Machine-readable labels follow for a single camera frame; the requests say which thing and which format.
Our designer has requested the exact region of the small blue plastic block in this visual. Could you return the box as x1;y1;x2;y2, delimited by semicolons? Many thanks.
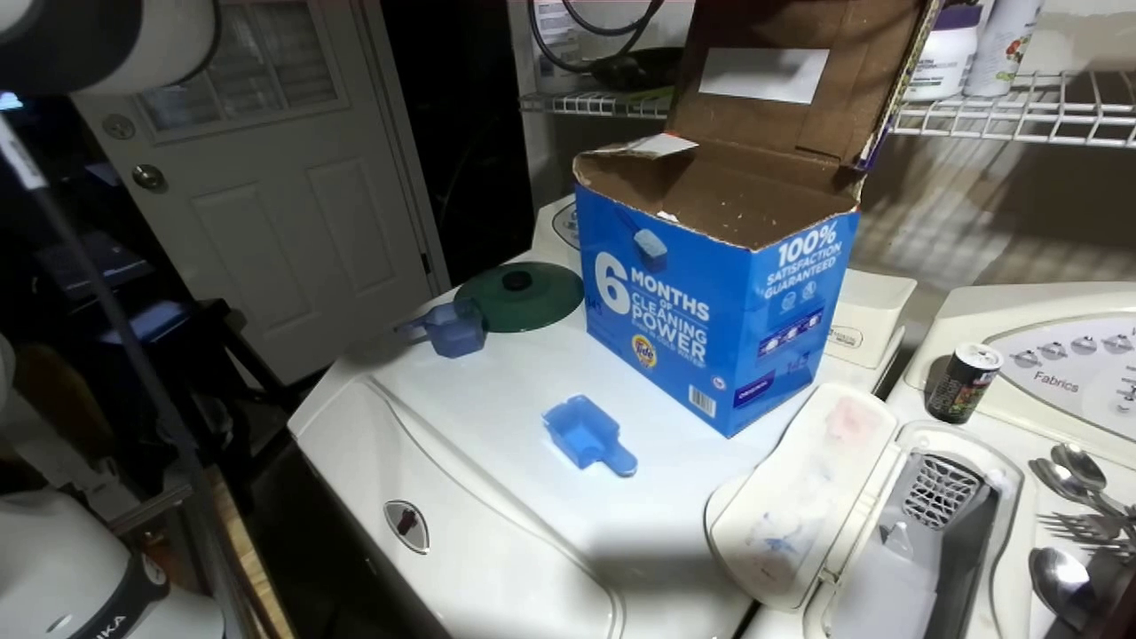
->
538;389;643;481

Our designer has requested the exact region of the blue cardboard detergent box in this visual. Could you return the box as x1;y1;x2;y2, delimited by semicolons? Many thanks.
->
566;0;938;439

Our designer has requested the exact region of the green round lid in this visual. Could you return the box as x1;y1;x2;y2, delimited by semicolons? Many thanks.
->
455;258;590;336

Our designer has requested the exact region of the white washing machine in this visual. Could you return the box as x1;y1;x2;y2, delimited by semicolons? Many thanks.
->
282;191;918;639

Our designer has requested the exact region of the black frying pan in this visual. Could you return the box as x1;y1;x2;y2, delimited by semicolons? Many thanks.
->
585;45;685;97

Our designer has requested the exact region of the white panelled door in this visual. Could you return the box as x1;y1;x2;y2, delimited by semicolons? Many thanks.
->
66;0;455;385

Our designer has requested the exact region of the black shelf rack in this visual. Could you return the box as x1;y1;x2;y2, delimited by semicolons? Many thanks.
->
31;223;287;475

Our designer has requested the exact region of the dark drink can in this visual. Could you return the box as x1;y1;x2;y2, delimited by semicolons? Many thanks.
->
921;342;1008;426

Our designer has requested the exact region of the wooden robot platform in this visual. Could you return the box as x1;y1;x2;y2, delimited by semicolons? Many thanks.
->
204;473;293;639

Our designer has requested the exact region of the white dryer machine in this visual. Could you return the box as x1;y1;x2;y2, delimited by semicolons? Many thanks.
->
707;275;1136;639

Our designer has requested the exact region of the grey lint screen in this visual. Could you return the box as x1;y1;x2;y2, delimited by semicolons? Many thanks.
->
856;446;1003;639

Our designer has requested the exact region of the metal spoon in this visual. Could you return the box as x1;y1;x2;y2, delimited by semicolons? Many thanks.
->
1025;455;1121;526
1025;543;1113;636
1046;439;1136;526

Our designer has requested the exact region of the white printed bottle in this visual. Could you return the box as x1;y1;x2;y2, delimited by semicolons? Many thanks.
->
963;0;1046;104

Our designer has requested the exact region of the metal fork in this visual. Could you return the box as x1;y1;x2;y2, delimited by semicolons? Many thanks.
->
1035;507;1136;549

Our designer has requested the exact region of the blue measuring cup with handle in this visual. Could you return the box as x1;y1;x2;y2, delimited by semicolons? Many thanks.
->
392;295;488;362

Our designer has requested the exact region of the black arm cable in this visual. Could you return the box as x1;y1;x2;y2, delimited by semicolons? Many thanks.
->
526;0;666;78

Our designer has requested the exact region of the white wire shelf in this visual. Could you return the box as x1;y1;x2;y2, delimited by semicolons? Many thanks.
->
517;67;1136;151

